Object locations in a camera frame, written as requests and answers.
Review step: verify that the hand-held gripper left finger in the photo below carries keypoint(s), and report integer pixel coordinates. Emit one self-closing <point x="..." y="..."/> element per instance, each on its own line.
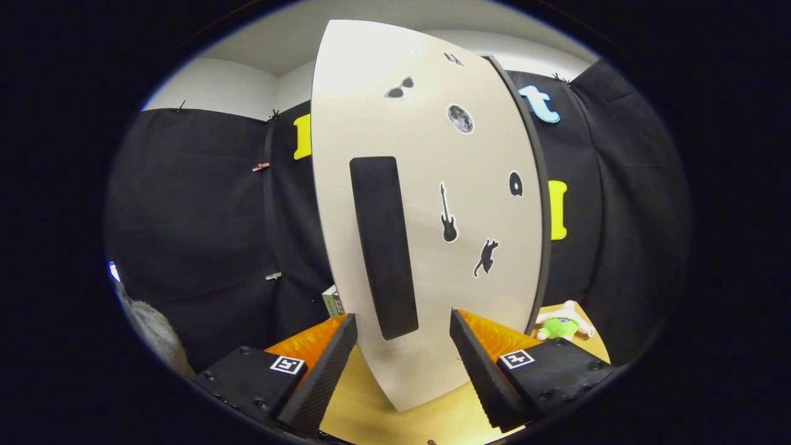
<point x="324" y="377"/>

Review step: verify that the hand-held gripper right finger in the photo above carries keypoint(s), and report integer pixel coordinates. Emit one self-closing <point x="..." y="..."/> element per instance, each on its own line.
<point x="479" y="377"/>

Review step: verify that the green book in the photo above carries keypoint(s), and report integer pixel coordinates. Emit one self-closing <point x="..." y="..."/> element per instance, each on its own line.
<point x="327" y="303"/>

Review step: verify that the white and green plush toy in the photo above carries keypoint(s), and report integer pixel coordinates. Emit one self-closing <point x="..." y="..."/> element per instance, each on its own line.
<point x="559" y="327"/>

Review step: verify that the grey cabinet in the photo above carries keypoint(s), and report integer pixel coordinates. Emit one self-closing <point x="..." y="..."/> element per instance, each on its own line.
<point x="544" y="216"/>

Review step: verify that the grey fuzzy cloth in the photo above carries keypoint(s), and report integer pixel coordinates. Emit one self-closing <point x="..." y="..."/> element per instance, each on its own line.
<point x="154" y="334"/>

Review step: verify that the black backdrop cloth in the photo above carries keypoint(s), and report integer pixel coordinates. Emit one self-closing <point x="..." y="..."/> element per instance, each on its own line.
<point x="198" y="216"/>

